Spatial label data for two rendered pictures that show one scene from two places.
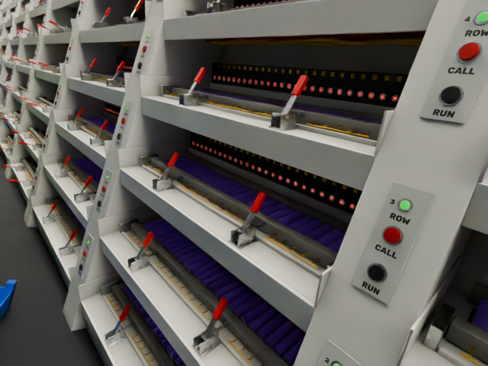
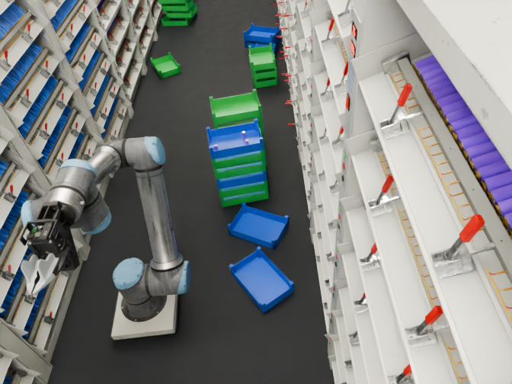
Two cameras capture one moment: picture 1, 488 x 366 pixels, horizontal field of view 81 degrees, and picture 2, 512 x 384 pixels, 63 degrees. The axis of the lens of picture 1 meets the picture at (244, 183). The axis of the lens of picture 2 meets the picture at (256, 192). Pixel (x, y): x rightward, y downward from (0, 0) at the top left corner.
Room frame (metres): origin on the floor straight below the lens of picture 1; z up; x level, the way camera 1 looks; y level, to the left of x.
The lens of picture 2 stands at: (-0.35, -0.62, 1.90)
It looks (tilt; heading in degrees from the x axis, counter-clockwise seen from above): 45 degrees down; 52
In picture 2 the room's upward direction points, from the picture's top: 7 degrees counter-clockwise
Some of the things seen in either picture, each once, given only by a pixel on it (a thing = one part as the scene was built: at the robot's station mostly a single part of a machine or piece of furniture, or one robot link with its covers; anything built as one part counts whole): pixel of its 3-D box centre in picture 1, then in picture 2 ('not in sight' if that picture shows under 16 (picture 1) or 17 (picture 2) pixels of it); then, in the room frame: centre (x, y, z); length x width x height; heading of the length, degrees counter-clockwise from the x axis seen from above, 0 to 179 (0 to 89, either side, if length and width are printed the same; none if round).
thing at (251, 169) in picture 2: not in sight; (238, 159); (0.75, 0.92, 0.28); 0.30 x 0.20 x 0.08; 146
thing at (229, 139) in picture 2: not in sight; (235, 138); (0.75, 0.92, 0.44); 0.30 x 0.20 x 0.08; 146
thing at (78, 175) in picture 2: not in sight; (74, 184); (-0.22, 0.32, 1.18); 0.12 x 0.09 x 0.10; 48
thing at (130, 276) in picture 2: not in sight; (134, 280); (-0.14, 0.64, 0.29); 0.17 x 0.15 x 0.18; 138
